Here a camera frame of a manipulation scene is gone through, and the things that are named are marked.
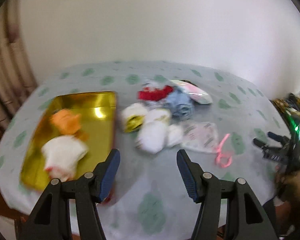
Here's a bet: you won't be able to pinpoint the red gold tin box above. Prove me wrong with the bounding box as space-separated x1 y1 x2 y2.
20 92 116 192

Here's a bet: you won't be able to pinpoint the pink hair tie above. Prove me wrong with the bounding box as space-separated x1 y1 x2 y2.
214 133 233 169

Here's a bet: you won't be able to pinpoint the pastel tissue pack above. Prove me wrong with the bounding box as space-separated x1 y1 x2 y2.
170 80 213 105

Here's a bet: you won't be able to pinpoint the orange soft cloth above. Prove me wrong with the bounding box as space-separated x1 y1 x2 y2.
50 108 89 141

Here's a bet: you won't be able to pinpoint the green patterned white tablecloth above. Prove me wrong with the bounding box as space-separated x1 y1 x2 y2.
0 62 289 239

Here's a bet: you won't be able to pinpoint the light blue towel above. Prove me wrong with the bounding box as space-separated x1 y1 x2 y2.
163 89 194 120

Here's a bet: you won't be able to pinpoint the beige patterned curtain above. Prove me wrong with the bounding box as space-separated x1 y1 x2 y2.
0 0 37 129

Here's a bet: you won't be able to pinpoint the white fluffy socks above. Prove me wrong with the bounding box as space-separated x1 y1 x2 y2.
135 108 184 154

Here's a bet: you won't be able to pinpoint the clear plastic packet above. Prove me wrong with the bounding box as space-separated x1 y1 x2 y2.
181 120 219 154

